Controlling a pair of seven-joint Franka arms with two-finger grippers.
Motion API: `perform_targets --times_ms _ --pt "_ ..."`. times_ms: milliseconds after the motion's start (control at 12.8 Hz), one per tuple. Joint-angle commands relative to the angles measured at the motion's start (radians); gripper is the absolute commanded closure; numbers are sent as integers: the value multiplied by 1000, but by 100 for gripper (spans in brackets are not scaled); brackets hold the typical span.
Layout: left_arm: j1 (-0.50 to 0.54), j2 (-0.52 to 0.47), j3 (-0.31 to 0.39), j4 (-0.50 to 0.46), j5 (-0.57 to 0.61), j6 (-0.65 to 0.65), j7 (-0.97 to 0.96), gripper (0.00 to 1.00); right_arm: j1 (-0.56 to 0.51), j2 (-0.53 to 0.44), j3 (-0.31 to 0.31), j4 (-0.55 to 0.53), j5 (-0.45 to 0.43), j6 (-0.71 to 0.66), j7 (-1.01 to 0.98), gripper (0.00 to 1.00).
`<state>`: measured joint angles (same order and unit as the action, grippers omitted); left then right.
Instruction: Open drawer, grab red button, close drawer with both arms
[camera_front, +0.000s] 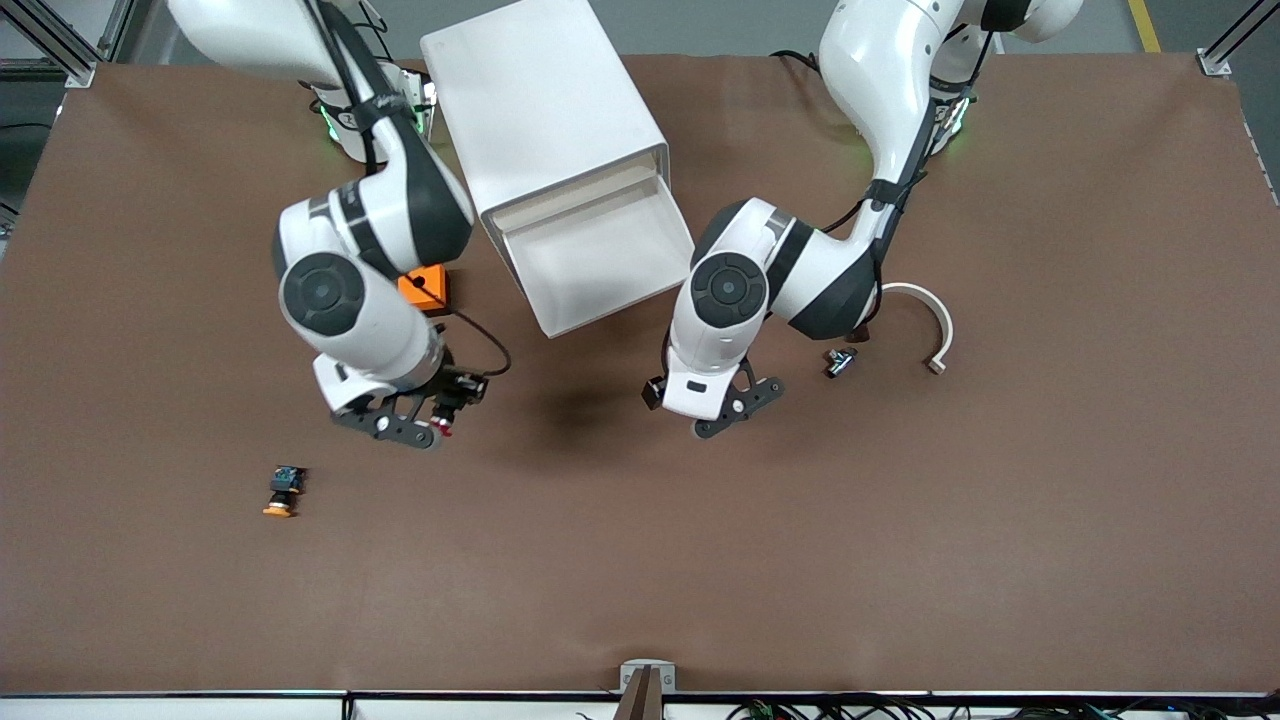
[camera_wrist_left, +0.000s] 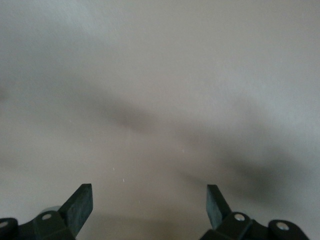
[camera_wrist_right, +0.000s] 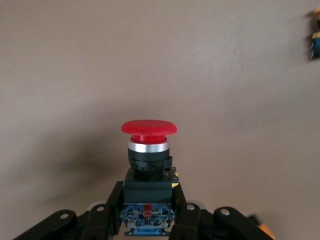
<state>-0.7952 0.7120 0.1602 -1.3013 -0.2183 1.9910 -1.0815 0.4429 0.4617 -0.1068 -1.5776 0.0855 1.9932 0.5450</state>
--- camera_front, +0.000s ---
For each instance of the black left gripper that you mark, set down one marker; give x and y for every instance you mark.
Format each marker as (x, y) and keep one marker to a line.
(651, 396)

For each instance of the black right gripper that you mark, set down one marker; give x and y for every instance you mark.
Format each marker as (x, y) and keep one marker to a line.
(459, 387)

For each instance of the white plastic drawer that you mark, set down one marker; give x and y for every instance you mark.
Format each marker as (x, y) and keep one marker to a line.
(560, 197)
(590, 260)

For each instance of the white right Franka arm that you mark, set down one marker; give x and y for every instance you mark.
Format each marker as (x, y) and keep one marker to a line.
(360, 330)

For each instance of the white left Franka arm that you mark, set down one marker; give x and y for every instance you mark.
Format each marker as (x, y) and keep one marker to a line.
(880, 70)

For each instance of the orange cap push button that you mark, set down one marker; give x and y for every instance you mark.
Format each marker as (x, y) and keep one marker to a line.
(283, 490)

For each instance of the white drawer cabinet housing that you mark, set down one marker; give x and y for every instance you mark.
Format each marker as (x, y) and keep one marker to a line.
(540, 90)

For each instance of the orange box with hole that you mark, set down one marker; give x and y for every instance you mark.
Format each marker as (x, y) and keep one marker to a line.
(428, 292)

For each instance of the chrome metal tee fitting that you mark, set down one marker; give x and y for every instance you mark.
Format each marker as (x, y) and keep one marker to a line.
(838, 365)

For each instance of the brown ribbed cylinder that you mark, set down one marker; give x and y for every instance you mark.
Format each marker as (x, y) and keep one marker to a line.
(862, 335)

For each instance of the brown bar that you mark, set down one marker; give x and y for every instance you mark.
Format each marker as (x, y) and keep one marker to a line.
(642, 700)

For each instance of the grey metal table bracket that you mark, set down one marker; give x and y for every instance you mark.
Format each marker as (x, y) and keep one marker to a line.
(630, 675)

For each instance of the white table edge rail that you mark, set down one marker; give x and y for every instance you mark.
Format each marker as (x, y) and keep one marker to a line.
(200, 708)

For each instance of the aluminium frame post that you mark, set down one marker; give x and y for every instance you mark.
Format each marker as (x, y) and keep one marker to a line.
(1240, 30)
(80, 74)

